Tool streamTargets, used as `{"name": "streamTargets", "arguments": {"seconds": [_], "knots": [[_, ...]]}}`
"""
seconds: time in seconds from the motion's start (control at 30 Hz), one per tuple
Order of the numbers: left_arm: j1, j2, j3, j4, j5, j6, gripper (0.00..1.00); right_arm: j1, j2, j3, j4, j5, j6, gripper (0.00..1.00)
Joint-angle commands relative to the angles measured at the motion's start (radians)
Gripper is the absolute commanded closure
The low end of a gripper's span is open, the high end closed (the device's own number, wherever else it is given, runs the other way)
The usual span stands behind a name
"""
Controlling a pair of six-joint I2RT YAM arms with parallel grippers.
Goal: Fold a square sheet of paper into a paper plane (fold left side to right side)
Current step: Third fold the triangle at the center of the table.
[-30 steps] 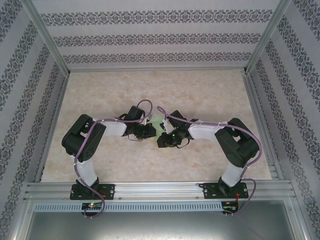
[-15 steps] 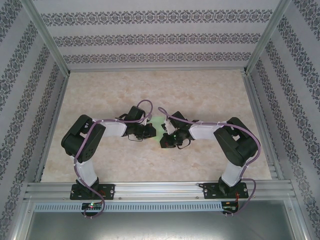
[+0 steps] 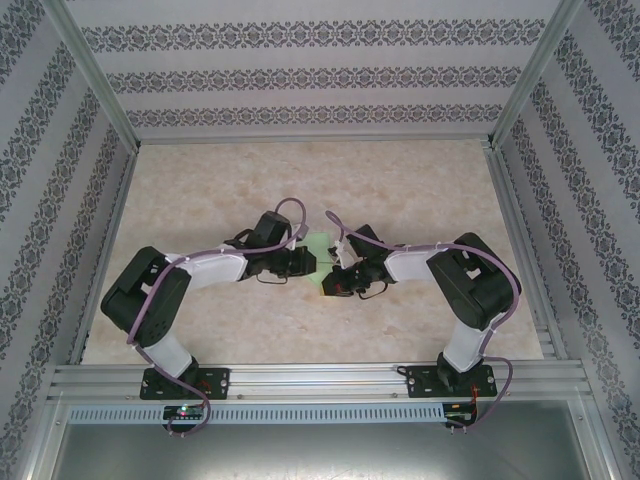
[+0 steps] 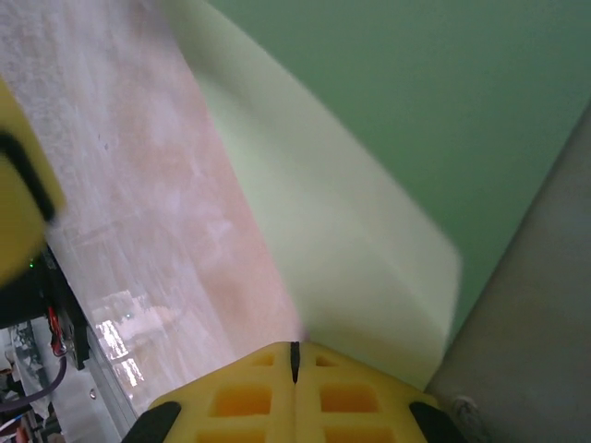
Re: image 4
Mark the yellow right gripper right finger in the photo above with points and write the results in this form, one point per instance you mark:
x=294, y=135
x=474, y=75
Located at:
x=307, y=415

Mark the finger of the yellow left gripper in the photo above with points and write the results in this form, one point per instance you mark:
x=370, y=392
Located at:
x=18, y=207

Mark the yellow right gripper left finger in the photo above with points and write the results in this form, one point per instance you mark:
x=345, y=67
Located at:
x=281, y=415

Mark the green paper sheet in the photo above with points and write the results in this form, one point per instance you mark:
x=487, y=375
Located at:
x=415, y=92

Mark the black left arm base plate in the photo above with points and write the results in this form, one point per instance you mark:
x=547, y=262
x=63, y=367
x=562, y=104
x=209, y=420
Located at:
x=69, y=314

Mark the aluminium mounting rail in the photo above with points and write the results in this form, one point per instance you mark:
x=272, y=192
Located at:
x=106, y=406

